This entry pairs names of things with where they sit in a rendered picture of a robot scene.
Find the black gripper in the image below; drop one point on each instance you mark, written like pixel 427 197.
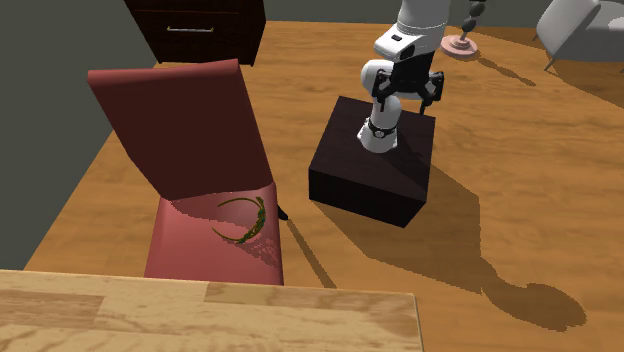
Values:
pixel 410 74

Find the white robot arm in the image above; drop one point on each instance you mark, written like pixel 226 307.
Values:
pixel 419 19

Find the dark robot stand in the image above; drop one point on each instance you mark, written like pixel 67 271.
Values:
pixel 360 170

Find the grey armchair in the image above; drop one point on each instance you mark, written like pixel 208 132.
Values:
pixel 580 34

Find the green headband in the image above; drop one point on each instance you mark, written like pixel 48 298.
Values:
pixel 257 226

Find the dark wooden drawer cabinet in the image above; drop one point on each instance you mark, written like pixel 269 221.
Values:
pixel 204 41

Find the red chair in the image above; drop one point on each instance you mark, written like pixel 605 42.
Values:
pixel 185 131

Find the light wooden table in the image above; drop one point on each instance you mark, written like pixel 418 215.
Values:
pixel 195 322

